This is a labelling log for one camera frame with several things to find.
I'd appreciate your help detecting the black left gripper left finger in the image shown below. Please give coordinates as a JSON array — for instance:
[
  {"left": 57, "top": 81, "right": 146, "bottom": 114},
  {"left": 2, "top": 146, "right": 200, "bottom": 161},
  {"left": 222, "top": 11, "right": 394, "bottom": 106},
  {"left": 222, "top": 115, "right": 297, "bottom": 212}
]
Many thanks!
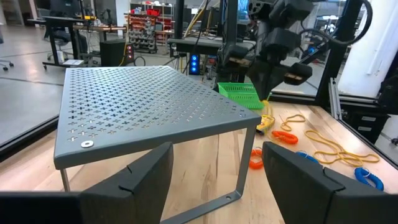
[{"left": 79, "top": 141, "right": 174, "bottom": 224}]

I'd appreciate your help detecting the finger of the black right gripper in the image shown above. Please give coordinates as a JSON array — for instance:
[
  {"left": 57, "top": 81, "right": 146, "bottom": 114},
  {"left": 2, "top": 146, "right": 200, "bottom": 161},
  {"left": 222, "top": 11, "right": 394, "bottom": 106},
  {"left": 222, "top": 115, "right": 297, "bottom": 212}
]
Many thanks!
[
  {"left": 248, "top": 59, "right": 269, "bottom": 100},
  {"left": 264, "top": 62, "right": 284, "bottom": 100}
]

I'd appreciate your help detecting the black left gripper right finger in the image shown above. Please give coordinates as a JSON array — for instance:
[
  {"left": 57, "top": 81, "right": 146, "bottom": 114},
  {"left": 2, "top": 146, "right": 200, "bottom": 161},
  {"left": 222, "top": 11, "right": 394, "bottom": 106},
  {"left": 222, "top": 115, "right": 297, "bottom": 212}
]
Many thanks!
[{"left": 262, "top": 141, "right": 398, "bottom": 224}]

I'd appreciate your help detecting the blue coil wristband keyring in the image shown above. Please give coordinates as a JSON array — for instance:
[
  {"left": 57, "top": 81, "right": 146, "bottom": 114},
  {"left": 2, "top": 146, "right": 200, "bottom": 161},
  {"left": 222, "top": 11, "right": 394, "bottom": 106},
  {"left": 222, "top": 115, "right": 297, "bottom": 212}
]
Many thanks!
[
  {"left": 354, "top": 167, "right": 385, "bottom": 192},
  {"left": 295, "top": 150, "right": 320, "bottom": 165}
]

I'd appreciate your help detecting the yellow crayon box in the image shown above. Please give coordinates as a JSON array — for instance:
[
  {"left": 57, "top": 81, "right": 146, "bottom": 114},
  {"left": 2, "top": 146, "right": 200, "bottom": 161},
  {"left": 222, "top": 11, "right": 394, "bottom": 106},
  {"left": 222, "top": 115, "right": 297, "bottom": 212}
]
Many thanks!
[{"left": 255, "top": 113, "right": 276, "bottom": 136}]

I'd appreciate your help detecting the orange coil wristband keyring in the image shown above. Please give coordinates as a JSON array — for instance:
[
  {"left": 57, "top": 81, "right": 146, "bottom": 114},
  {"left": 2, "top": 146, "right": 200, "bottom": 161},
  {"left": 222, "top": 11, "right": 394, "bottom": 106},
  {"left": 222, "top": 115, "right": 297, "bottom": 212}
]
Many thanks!
[
  {"left": 248, "top": 147, "right": 264, "bottom": 170},
  {"left": 271, "top": 130, "right": 299, "bottom": 145}
]

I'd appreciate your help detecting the grey perforated metal desk riser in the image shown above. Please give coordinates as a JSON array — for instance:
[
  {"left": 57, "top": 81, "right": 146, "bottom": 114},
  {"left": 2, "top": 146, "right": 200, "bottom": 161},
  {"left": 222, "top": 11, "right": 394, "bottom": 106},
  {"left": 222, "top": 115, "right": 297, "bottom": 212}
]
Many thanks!
[{"left": 53, "top": 64, "right": 262, "bottom": 224}]

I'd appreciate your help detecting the office chair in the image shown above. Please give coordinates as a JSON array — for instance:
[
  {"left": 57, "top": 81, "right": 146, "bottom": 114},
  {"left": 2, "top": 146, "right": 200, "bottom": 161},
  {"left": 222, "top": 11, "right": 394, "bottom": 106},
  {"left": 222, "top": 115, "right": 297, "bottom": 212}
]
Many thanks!
[{"left": 45, "top": 27, "right": 78, "bottom": 62}]

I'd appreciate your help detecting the office chair base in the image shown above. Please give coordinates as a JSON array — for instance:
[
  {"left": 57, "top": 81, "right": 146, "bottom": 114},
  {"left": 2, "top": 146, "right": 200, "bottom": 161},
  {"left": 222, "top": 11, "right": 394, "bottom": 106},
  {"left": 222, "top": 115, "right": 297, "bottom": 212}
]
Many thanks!
[{"left": 0, "top": 58, "right": 15, "bottom": 72}]

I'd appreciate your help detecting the black office desk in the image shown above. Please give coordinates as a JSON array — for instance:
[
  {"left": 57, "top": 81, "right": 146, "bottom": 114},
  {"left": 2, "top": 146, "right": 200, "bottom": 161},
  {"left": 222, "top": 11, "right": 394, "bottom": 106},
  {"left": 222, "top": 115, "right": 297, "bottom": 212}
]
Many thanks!
[{"left": 27, "top": 15, "right": 94, "bottom": 70}]

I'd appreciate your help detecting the green plastic basket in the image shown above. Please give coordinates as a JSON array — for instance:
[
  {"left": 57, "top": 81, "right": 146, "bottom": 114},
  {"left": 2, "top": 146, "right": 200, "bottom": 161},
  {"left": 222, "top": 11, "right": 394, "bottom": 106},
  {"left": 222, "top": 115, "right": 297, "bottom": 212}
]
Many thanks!
[{"left": 217, "top": 82, "right": 265, "bottom": 110}]

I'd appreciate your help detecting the blue lit screen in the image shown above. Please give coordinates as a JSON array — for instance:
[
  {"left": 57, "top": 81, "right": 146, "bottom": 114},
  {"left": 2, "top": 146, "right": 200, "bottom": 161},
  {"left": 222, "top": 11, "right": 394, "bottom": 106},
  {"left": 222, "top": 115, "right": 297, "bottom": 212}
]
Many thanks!
[{"left": 238, "top": 0, "right": 249, "bottom": 21}]

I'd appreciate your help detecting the black computer with glowing fans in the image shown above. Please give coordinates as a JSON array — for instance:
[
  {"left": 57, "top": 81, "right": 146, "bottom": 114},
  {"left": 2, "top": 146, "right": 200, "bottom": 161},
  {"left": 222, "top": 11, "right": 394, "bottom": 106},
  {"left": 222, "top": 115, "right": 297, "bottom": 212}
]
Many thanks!
[{"left": 188, "top": 53, "right": 201, "bottom": 76}]

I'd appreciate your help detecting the grey work table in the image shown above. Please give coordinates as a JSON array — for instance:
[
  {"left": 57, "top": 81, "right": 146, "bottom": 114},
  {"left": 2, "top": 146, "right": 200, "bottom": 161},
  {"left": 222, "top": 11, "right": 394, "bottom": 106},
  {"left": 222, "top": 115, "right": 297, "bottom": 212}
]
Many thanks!
[{"left": 167, "top": 36, "right": 257, "bottom": 57}]

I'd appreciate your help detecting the black drawer cabinet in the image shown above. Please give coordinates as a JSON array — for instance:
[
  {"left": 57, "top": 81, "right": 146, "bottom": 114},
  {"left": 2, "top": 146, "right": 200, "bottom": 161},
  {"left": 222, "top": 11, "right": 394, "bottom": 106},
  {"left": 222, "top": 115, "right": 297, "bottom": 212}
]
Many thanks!
[{"left": 340, "top": 104, "right": 391, "bottom": 144}]

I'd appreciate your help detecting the red grey parts shelf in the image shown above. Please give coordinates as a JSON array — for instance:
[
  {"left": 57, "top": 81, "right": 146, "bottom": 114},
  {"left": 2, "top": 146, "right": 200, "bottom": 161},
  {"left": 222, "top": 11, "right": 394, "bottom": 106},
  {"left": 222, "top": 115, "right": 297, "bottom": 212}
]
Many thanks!
[{"left": 126, "top": 2, "right": 175, "bottom": 54}]

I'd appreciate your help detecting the small computer tower with lights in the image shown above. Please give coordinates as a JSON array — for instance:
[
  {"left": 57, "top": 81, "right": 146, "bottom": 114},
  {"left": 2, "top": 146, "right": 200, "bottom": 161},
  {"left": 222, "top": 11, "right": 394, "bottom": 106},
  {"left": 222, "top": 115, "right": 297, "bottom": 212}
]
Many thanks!
[{"left": 126, "top": 42, "right": 135, "bottom": 63}]

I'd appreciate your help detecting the black computer tower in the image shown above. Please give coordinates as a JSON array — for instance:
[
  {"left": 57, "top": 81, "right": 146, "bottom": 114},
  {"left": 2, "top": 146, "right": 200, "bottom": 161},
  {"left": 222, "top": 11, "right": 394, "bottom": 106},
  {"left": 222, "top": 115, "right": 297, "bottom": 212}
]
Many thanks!
[{"left": 99, "top": 39, "right": 127, "bottom": 67}]

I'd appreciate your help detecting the white paper sheet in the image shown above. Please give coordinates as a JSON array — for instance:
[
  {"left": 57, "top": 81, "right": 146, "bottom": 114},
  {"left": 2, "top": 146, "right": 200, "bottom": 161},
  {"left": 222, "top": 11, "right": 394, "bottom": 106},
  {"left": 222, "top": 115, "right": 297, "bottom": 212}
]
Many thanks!
[{"left": 62, "top": 58, "right": 85, "bottom": 67}]

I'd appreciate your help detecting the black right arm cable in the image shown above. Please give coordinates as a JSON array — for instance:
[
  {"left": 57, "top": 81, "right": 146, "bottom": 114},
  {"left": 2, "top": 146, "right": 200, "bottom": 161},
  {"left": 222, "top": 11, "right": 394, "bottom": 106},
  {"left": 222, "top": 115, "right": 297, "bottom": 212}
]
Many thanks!
[{"left": 298, "top": 0, "right": 374, "bottom": 47}]

